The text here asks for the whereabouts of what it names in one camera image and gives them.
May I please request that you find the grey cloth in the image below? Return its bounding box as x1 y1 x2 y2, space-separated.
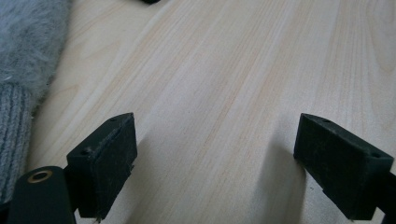
0 0 73 204

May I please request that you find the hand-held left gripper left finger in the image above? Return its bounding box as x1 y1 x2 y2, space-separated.
65 112 138 222

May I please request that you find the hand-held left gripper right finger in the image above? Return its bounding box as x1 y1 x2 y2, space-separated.
293 113 395 221

